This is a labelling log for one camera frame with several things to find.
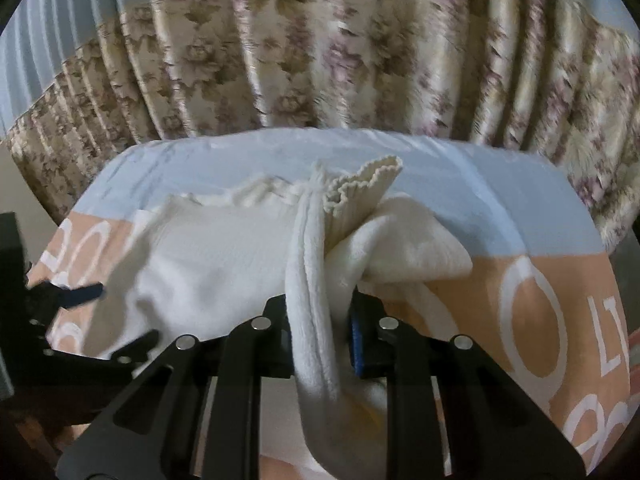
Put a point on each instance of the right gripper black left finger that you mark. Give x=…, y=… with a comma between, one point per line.
x=196, y=395

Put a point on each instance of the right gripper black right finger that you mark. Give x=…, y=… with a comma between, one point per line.
x=452, y=411

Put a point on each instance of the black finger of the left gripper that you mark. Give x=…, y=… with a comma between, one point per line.
x=137, y=352
x=46, y=295

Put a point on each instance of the white knitted sweater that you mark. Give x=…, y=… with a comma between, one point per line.
x=310, y=259

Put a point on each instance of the orange white blue bedsheet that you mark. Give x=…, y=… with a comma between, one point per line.
x=541, y=297

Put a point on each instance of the light blue sheer curtain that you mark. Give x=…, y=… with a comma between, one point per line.
x=39, y=37

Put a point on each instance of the floral beige curtain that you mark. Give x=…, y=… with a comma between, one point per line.
x=557, y=78

